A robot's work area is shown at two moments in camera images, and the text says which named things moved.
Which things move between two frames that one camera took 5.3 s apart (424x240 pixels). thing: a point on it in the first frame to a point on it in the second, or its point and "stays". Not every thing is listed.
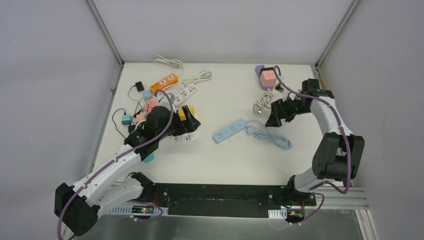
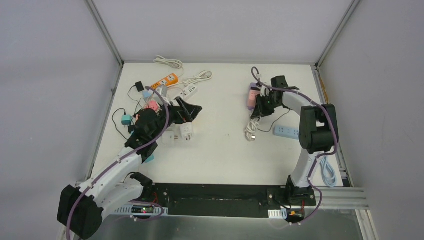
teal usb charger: x=126 y=120 stays
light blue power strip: x=229 y=131 to x=286 y=132
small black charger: x=139 y=86 stays
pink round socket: x=152 y=103 stays
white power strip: x=188 y=91 stays
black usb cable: x=116 y=128 stays
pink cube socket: x=268 y=78 to x=252 y=98
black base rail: x=254 y=200 stays
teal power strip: x=149 y=158 stays
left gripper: x=180 y=122 to x=178 y=112
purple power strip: x=257 y=70 to x=252 y=108
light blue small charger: x=146 y=93 stays
